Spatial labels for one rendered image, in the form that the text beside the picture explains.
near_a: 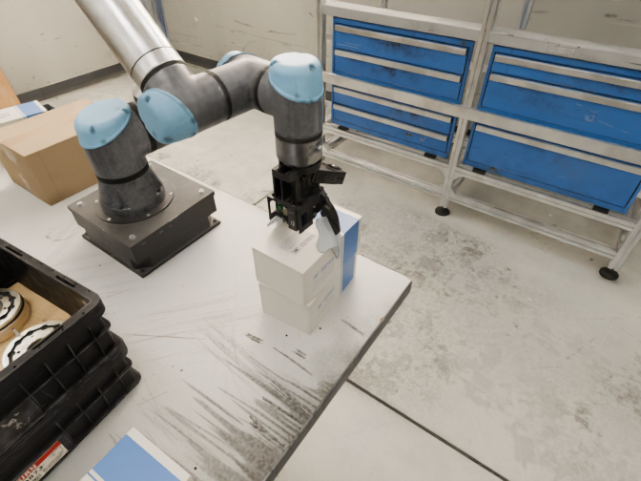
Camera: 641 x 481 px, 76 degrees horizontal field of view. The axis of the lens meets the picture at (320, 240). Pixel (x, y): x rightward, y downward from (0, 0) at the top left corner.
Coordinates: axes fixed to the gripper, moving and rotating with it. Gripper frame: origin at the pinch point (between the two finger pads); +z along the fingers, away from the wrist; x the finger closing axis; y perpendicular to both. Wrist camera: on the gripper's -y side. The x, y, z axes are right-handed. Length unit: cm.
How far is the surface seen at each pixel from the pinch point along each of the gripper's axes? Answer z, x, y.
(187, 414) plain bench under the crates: 15.1, -0.9, 34.9
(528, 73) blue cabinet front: 6, 8, -139
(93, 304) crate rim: -7.9, -12.1, 36.2
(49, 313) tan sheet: 2.2, -27.2, 39.2
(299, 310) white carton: 8.8, 4.3, 9.7
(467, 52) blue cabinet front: 3, -19, -140
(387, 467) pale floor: 85, 26, -4
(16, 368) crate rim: -7.9, -10.6, 47.8
